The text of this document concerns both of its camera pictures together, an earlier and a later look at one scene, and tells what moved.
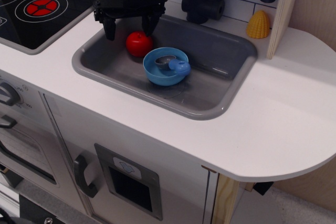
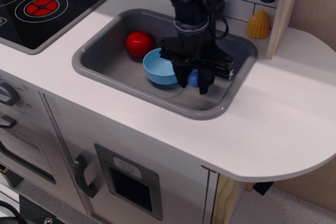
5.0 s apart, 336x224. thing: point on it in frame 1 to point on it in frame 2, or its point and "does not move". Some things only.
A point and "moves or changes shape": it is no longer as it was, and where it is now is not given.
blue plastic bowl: (160, 76) does not move
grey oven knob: (9, 95) does not move
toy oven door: (26, 147) does not move
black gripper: (128, 1) to (196, 48)
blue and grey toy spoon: (170, 62) moves or changes shape
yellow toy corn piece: (258, 25) does not move
